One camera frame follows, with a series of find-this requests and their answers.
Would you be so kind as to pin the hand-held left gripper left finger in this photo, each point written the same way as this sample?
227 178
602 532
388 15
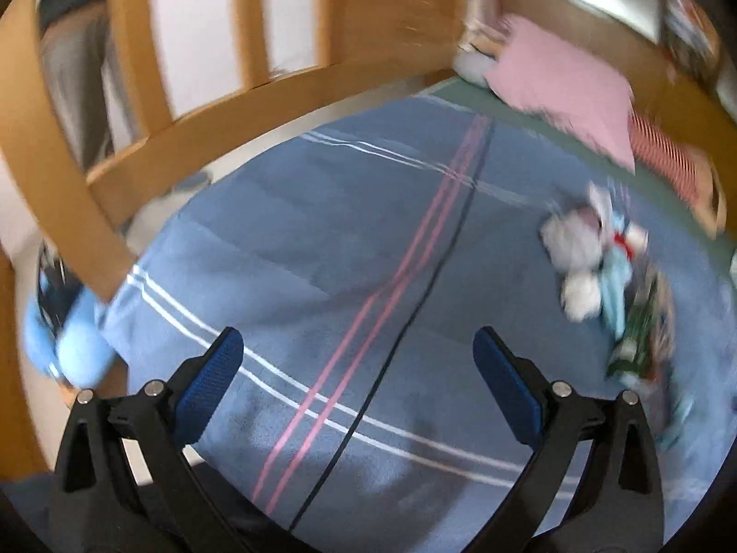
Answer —
210 386

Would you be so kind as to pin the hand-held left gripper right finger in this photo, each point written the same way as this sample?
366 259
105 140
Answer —
509 391

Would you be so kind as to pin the dark green packet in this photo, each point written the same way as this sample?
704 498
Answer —
642 334

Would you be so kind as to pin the light blue face mask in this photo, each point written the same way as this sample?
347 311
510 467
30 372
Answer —
616 282

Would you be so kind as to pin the white plush toy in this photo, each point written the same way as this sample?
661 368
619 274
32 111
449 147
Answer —
576 242

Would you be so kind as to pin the blue plaid blanket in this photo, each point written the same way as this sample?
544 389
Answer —
345 230

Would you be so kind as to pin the striped plush doll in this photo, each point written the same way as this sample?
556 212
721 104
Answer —
668 155

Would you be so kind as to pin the pink pillow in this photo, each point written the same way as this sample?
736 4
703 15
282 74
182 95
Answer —
564 86

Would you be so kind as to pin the hanging grey clothes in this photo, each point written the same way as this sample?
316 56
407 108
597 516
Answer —
75 80

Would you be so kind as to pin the stack of books and papers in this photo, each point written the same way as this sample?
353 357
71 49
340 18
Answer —
688 29

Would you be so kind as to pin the wooden bunk bed frame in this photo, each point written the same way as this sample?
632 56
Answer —
230 121

